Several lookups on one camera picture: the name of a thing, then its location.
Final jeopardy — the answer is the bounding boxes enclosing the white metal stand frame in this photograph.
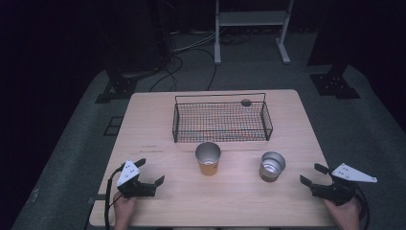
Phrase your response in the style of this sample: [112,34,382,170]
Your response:
[214,0,295,66]

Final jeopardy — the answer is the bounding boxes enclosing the black floor cable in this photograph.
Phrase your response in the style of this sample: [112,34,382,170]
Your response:
[173,47,218,92]
[147,55,185,93]

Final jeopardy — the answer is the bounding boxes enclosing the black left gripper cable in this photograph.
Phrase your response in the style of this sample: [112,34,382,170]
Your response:
[103,162,126,230]

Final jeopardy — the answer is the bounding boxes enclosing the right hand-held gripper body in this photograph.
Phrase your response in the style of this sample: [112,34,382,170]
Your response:
[310,162,378,206]

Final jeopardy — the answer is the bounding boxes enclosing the person's left hand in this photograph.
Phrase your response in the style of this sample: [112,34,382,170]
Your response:
[113,191,138,230]

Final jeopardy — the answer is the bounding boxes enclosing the person's right hand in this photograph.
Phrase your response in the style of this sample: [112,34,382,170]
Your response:
[322,196,362,230]

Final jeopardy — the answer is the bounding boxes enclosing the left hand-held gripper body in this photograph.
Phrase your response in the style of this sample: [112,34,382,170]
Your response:
[116,159,157,199]

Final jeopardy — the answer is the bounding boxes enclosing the black wire mesh basket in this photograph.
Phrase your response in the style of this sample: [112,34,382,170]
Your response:
[171,92,274,144]

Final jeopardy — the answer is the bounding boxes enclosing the orange paper cup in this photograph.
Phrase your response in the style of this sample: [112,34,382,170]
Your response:
[194,141,222,177]

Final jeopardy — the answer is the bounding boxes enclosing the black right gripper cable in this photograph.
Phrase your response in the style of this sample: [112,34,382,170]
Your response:
[350,183,372,230]

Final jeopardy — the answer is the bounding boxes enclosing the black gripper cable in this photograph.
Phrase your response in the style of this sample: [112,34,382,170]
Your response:
[350,183,372,230]
[103,162,126,230]

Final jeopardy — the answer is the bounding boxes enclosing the white floor cables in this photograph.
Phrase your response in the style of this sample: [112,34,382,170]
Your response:
[171,30,218,55]

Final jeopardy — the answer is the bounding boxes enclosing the black stand base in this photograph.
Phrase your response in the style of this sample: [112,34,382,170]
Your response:
[94,60,152,104]
[307,61,362,101]

